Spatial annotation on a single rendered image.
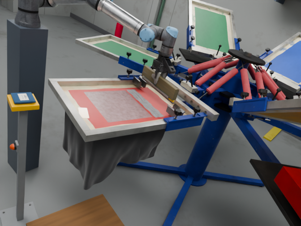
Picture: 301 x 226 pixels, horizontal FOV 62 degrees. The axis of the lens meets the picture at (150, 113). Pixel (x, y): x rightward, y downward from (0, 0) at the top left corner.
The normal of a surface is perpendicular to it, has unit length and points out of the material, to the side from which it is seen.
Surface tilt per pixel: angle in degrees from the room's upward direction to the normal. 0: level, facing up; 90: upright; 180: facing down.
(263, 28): 90
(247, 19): 90
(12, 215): 0
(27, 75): 90
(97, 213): 0
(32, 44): 90
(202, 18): 32
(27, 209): 0
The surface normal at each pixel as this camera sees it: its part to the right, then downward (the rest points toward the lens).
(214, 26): 0.26, -0.45
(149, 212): 0.26, -0.84
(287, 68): -0.20, -0.67
